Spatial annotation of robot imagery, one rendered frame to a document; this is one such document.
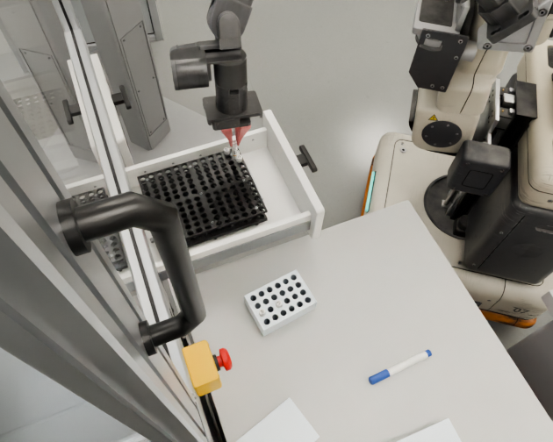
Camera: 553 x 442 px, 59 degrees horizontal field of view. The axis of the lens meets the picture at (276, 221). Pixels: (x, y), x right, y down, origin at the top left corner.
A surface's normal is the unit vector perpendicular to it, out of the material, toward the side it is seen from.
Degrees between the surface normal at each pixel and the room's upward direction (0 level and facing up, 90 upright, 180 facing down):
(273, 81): 0
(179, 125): 0
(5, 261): 90
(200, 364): 0
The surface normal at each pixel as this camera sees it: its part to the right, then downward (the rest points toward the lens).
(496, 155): 0.03, -0.51
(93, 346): 0.38, 0.80
